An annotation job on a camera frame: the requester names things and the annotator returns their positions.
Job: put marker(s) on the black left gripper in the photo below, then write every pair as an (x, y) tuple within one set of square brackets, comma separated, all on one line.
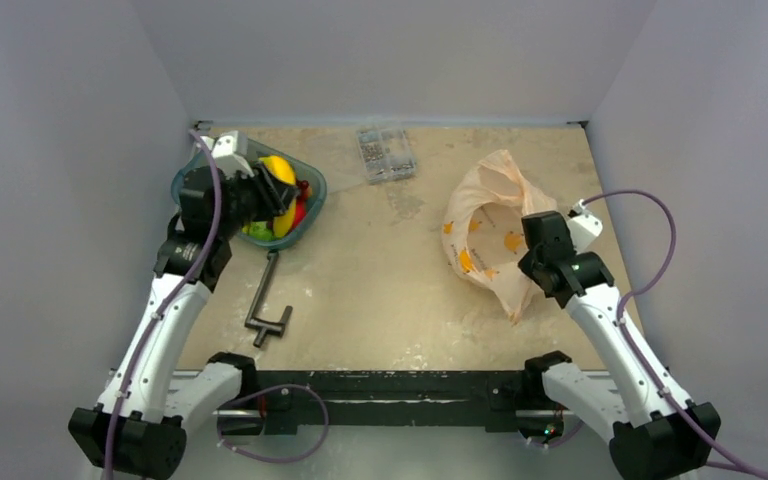
[(275, 196)]

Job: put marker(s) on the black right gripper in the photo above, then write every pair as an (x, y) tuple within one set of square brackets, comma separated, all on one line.
[(530, 263)]

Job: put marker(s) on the green fake custard apple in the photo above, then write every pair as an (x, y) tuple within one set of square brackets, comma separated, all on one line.
[(259, 231)]

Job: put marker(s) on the translucent orange plastic bag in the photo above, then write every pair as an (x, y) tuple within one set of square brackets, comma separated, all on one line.
[(482, 234)]

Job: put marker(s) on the red yellow fake cherry bunch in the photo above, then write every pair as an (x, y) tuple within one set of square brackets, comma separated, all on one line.
[(305, 190)]

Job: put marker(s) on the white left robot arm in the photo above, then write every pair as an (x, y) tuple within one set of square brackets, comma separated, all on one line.
[(138, 426)]

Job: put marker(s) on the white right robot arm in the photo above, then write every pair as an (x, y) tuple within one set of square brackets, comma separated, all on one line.
[(652, 426)]

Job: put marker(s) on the yellow fake banana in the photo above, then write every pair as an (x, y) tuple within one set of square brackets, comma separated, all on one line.
[(284, 173)]

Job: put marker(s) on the teal plastic tray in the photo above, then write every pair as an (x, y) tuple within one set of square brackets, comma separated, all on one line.
[(193, 189)]

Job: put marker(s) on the black metal clamp tool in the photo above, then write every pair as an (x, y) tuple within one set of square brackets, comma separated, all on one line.
[(253, 321)]

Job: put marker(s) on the clear screw organizer box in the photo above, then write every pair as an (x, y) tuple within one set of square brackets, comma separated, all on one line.
[(385, 152)]

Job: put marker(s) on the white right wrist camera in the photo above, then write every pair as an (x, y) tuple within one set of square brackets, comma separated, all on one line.
[(583, 225)]

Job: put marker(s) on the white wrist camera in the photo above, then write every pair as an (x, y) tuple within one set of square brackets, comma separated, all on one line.
[(228, 151), (583, 225)]

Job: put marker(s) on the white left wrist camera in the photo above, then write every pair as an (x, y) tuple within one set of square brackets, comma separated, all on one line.
[(228, 151)]

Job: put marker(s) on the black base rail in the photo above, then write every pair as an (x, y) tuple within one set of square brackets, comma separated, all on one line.
[(498, 401)]

